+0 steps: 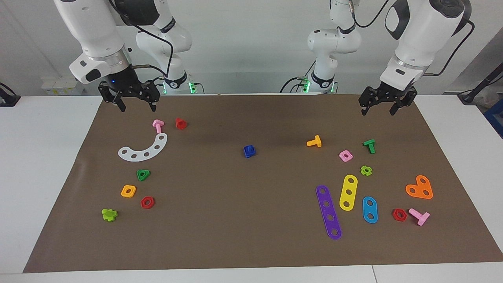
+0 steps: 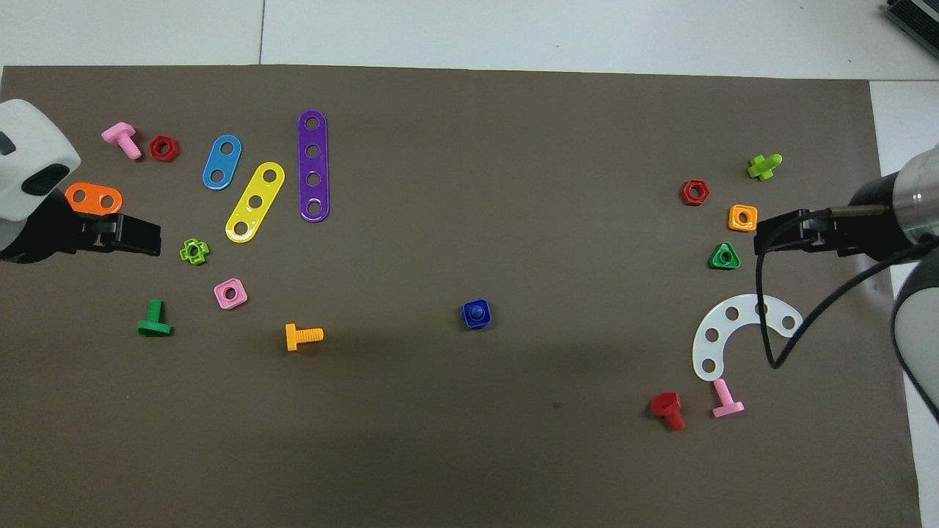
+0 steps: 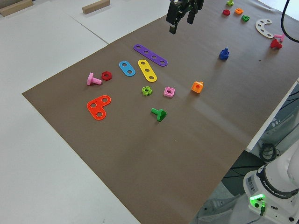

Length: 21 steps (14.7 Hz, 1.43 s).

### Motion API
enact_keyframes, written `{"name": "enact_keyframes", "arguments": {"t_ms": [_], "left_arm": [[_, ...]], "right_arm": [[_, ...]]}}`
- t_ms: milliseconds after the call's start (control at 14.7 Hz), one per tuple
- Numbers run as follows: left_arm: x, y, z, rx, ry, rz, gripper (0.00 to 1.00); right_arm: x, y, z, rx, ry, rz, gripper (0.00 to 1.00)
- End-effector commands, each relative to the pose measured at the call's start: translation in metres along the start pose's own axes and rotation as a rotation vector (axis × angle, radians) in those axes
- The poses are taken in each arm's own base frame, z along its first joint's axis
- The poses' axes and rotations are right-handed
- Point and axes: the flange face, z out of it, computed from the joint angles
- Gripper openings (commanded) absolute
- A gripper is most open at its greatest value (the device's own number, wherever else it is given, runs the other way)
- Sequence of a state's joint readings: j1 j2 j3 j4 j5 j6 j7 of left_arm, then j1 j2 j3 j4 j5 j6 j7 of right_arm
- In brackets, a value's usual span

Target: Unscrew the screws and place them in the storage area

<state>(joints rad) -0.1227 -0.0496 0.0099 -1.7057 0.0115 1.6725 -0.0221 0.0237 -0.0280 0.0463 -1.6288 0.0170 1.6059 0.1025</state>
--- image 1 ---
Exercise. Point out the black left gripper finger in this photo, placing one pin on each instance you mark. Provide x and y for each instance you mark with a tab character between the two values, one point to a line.
364	109
394	109

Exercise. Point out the orange square nut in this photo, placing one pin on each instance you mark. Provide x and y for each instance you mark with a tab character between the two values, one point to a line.
124	192

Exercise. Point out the white background box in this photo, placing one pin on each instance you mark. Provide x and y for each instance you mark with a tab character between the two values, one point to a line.
59	85

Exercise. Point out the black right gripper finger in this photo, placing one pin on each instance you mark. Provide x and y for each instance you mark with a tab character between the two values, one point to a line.
152	103
120	103

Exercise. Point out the red plastic bolt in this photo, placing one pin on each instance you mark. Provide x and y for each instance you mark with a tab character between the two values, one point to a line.
180	123

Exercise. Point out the brown table mat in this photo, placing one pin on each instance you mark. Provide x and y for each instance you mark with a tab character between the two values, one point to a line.
251	220

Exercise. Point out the black stand pole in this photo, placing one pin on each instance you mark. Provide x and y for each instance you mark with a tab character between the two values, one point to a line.
481	84

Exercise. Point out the orange heart plate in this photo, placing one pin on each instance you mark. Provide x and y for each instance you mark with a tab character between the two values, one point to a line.
419	188

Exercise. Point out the pink plastic bolt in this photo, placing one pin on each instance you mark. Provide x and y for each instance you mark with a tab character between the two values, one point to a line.
158	125
420	216

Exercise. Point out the blue two-hole plate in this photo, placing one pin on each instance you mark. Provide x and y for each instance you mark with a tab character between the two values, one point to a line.
369	210

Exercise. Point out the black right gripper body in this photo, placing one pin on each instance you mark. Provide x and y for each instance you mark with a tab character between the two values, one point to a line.
129	88

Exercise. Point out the blue square nut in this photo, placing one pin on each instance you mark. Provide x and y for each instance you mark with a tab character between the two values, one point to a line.
250	149

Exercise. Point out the purple four-hole plate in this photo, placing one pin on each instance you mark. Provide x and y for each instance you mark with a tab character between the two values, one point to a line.
328	211

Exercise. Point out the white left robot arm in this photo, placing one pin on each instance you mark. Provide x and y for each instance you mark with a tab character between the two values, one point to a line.
424	31

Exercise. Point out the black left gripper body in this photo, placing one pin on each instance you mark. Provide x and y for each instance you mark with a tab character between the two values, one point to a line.
387	94

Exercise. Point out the blue crate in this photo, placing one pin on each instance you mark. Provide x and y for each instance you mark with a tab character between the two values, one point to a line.
496	118

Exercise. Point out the yellow three-hole plate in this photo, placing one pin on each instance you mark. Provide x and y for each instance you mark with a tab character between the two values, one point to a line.
349	186

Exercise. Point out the white curved hole plate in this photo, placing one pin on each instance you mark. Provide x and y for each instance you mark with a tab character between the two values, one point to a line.
140	157

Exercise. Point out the green triangle nut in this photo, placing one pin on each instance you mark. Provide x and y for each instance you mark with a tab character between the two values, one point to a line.
146	173

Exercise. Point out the pink square nut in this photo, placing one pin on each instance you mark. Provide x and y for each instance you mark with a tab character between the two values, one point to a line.
349	159

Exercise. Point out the lime green flower nut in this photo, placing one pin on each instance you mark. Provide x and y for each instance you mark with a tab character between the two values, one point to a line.
362	170

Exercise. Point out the red hexagon nut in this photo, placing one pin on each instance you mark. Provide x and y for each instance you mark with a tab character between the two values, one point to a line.
395	215
142	203

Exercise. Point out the orange plastic bolt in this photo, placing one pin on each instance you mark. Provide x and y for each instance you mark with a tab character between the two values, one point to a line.
317	141

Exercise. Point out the green plastic bolt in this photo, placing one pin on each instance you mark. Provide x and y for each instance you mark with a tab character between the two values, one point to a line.
369	146

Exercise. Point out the lime green cross bolt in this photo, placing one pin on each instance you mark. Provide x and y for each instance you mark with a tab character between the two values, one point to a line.
109	214

